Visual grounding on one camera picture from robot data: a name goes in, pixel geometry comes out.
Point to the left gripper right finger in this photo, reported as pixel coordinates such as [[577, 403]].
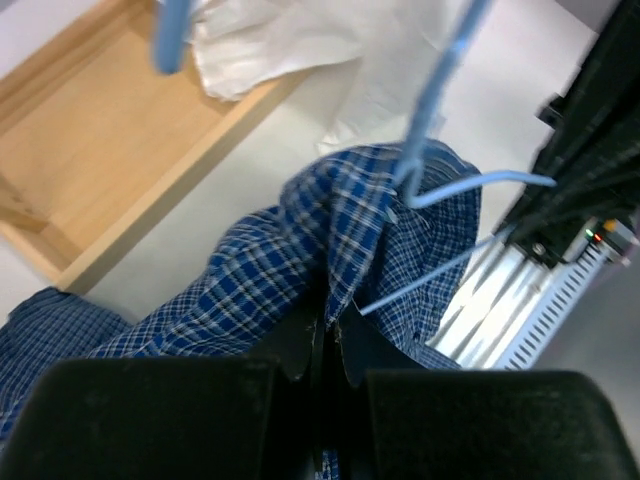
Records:
[[401, 421]]

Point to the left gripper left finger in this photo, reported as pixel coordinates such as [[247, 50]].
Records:
[[232, 417]]

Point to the blue checked shirt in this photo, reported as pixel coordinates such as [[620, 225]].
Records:
[[53, 326]]

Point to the blue wire hanger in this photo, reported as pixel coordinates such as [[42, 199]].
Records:
[[430, 100]]

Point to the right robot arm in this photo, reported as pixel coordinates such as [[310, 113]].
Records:
[[593, 151]]

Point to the white shirt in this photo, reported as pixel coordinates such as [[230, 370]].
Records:
[[388, 49]]

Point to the wooden clothes rack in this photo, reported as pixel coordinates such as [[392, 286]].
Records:
[[96, 147]]

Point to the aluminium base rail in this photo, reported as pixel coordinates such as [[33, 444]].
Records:
[[492, 303]]

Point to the grey slotted cable duct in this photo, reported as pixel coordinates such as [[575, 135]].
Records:
[[550, 312]]

